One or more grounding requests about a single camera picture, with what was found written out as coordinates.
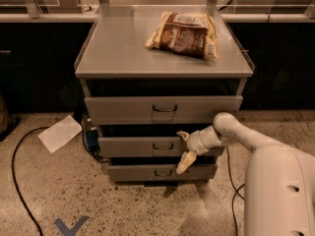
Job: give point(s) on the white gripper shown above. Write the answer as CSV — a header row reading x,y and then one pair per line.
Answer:
x,y
194,143

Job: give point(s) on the grey drawer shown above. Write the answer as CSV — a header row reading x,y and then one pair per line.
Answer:
x,y
129,110
141,146
164,172

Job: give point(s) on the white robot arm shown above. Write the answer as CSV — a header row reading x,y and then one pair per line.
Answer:
x,y
279,191

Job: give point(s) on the grey top drawer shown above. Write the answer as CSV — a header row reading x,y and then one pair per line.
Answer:
x,y
129,110

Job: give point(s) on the grey bottom drawer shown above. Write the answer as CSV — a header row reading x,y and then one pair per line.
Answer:
x,y
164,172

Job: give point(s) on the grey metal drawer cabinet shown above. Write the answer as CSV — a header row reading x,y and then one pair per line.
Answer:
x,y
116,62

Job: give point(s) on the blue power box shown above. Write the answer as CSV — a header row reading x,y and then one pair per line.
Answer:
x,y
91,135

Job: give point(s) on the brown and cream snack bag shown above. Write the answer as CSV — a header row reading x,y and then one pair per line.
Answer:
x,y
190,34

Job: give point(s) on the white paper sheet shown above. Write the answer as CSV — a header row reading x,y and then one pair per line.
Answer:
x,y
60,134

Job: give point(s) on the brown bag at left edge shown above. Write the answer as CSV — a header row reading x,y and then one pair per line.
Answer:
x,y
6,121

